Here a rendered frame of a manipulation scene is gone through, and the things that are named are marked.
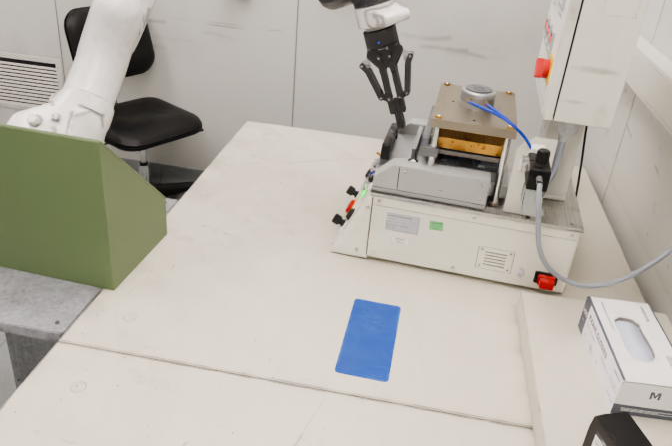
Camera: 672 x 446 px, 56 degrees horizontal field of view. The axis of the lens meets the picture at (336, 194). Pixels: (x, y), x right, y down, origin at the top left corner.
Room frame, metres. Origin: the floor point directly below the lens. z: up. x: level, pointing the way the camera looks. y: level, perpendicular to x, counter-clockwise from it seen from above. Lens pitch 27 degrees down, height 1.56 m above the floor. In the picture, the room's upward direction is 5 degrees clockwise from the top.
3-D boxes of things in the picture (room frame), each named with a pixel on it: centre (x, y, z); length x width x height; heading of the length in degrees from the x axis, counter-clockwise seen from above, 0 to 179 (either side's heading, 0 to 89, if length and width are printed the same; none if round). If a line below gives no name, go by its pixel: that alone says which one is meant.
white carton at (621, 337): (0.89, -0.55, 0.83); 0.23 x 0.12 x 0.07; 176
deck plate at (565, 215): (1.37, -0.33, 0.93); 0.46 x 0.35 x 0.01; 79
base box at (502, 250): (1.36, -0.29, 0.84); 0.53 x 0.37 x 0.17; 79
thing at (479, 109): (1.35, -0.33, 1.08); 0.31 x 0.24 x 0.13; 169
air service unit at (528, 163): (1.14, -0.38, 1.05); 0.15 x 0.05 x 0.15; 169
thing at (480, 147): (1.37, -0.30, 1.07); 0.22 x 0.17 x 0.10; 169
